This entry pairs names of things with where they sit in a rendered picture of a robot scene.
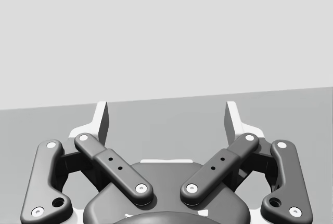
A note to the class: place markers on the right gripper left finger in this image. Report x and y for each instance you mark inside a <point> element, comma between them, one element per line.
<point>122,169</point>

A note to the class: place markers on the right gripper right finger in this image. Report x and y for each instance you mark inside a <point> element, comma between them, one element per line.
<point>210,169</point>

